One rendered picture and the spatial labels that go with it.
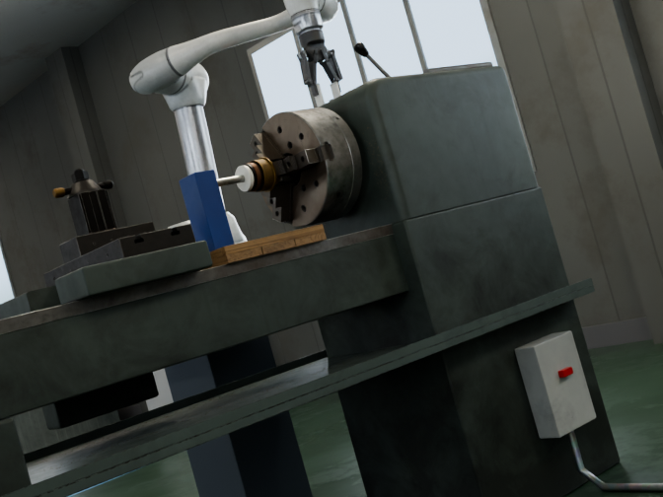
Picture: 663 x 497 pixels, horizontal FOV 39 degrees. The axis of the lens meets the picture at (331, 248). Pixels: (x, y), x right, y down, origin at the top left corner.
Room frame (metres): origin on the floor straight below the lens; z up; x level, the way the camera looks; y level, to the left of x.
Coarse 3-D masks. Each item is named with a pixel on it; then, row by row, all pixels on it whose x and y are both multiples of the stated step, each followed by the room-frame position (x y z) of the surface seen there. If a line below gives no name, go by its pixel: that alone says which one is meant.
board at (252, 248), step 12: (312, 228) 2.28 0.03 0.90; (252, 240) 2.16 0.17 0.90; (264, 240) 2.19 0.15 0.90; (276, 240) 2.21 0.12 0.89; (288, 240) 2.23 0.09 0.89; (300, 240) 2.25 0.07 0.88; (312, 240) 2.27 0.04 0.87; (324, 240) 2.31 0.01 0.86; (216, 252) 2.14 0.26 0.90; (228, 252) 2.12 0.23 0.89; (240, 252) 2.14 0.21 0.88; (252, 252) 2.16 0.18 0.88; (264, 252) 2.18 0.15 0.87; (216, 264) 2.15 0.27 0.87
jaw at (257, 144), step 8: (256, 136) 2.51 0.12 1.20; (264, 136) 2.53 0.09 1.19; (256, 144) 2.53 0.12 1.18; (264, 144) 2.50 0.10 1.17; (272, 144) 2.52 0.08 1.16; (256, 152) 2.49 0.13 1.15; (264, 152) 2.48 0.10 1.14; (272, 152) 2.49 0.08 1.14; (280, 152) 2.51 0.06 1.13; (272, 160) 2.47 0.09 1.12
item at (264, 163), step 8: (256, 160) 2.42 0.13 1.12; (264, 160) 2.42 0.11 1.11; (256, 168) 2.39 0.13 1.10; (264, 168) 2.40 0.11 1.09; (272, 168) 2.41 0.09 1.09; (256, 176) 2.38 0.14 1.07; (264, 176) 2.39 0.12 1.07; (272, 176) 2.41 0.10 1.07; (256, 184) 2.39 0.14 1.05; (264, 184) 2.40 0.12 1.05; (272, 184) 2.42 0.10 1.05
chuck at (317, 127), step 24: (288, 120) 2.46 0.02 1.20; (312, 120) 2.42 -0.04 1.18; (288, 144) 2.48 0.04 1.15; (312, 144) 2.40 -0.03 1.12; (336, 144) 2.41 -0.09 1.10; (312, 168) 2.42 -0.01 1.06; (336, 168) 2.40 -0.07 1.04; (312, 192) 2.45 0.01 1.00; (312, 216) 2.47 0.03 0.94; (336, 216) 2.53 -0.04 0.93
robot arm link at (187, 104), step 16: (192, 80) 3.09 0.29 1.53; (208, 80) 3.20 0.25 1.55; (176, 96) 3.09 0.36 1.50; (192, 96) 3.10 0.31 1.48; (176, 112) 3.13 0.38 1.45; (192, 112) 3.11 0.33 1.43; (192, 128) 3.11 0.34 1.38; (192, 144) 3.11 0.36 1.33; (208, 144) 3.14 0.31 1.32; (192, 160) 3.12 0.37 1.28; (208, 160) 3.13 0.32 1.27; (240, 240) 3.16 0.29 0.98
